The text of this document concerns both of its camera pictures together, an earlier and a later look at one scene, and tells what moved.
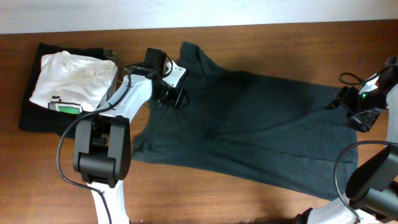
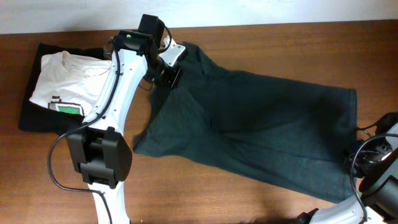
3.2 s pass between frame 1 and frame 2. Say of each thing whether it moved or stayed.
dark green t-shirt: stayed
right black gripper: moved
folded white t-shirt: stayed
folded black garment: stayed
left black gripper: moved
